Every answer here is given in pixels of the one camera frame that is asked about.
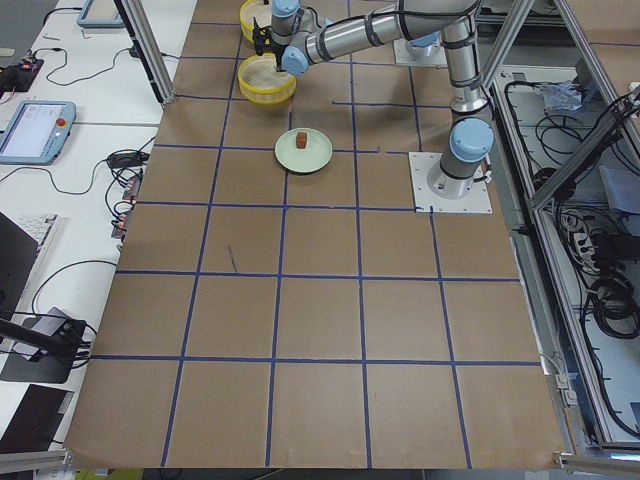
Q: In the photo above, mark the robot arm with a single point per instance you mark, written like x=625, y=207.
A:
x=423, y=33

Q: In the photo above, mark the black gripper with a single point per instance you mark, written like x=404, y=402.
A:
x=276, y=51

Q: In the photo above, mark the blue teach pendant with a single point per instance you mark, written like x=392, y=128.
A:
x=99, y=14
x=37, y=132

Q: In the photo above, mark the black power adapter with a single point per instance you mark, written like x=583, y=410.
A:
x=127, y=159

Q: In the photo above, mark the brown steamed bun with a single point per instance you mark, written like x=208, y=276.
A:
x=301, y=139

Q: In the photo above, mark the yellow steamer layer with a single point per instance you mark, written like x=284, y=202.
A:
x=260, y=82
x=254, y=12

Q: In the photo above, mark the aluminium frame post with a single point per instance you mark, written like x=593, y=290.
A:
x=140, y=32

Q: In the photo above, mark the light green plate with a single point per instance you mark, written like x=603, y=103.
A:
x=314, y=157

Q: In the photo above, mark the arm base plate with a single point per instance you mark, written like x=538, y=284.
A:
x=432, y=56
x=434, y=192

